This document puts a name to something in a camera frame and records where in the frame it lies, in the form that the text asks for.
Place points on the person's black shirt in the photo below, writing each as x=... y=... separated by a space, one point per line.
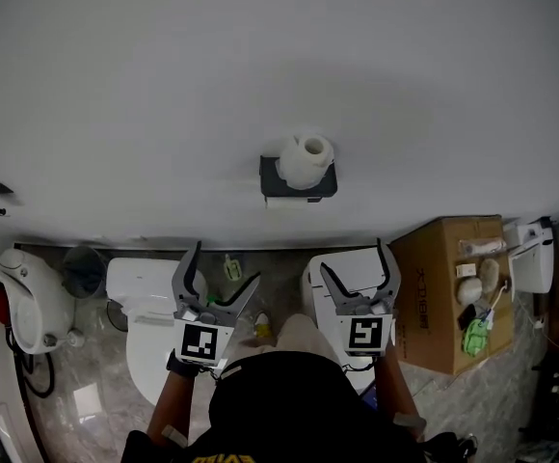
x=289 y=413

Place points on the small white box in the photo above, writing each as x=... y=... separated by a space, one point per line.
x=466 y=270

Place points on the black wristwatch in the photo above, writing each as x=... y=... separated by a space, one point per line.
x=180 y=365

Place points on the grey waste bin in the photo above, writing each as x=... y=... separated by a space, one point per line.
x=86 y=273

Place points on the blue-screen phone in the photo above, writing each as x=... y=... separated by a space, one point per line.
x=370 y=397

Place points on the beige fluffy duster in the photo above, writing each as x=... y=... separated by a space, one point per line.
x=490 y=275

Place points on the dark wall paper holder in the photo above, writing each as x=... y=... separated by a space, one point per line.
x=270 y=181

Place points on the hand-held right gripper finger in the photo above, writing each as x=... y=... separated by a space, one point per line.
x=338 y=291
x=391 y=278

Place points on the green cloth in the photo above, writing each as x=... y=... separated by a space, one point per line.
x=475 y=339

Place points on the person's right forearm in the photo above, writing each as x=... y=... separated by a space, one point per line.
x=395 y=389

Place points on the red canister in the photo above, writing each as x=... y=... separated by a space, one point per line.
x=0 y=304

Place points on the person's white shoe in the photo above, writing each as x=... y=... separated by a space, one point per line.
x=262 y=325

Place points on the white toilet paper roll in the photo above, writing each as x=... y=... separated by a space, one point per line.
x=301 y=167

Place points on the black phone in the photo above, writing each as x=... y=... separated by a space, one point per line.
x=467 y=316

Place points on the plastic-wrapped beige roll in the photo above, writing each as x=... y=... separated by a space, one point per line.
x=482 y=246

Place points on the green bottle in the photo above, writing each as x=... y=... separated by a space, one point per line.
x=210 y=301

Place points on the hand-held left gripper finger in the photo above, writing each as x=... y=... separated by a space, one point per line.
x=183 y=278
x=241 y=299

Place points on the white round sponge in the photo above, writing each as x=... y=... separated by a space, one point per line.
x=469 y=291

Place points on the person's beige trouser leg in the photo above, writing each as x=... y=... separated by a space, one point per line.
x=303 y=335

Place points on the white square-lidded toilet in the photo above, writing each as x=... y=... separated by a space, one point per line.
x=361 y=278

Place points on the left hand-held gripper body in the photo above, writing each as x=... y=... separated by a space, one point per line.
x=200 y=340

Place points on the brown cardboard box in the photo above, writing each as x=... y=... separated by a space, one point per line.
x=429 y=278

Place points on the white appliance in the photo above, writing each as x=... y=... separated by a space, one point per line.
x=532 y=268

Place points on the white rounded toilet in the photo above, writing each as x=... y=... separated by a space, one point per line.
x=135 y=278

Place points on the white pipe fitting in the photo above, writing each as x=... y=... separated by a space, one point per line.
x=75 y=338

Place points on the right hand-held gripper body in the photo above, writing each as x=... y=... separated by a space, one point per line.
x=366 y=331

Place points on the person's left forearm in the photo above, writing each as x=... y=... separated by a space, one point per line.
x=171 y=403

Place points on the dark round dish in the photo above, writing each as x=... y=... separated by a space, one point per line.
x=117 y=316

